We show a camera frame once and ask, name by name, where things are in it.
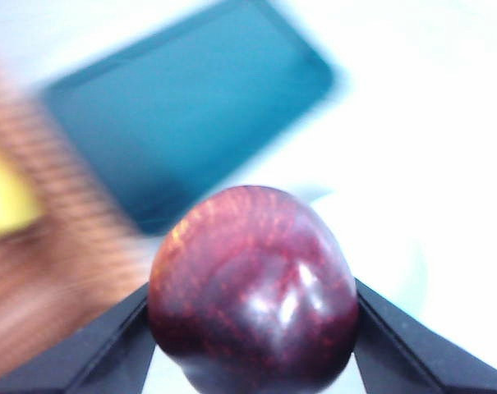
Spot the yellow banana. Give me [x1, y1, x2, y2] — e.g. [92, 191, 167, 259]
[0, 147, 44, 239]

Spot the black rectangular tray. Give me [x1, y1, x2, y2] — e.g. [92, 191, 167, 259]
[42, 0, 335, 237]

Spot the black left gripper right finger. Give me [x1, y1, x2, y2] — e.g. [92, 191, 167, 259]
[352, 277, 497, 394]

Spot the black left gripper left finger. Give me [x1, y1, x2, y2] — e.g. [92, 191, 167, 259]
[0, 282, 157, 394]

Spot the brown wicker basket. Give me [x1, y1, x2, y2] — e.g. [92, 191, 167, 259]
[0, 61, 159, 383]

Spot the dark purple plum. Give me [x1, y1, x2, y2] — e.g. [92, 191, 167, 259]
[147, 185, 360, 394]

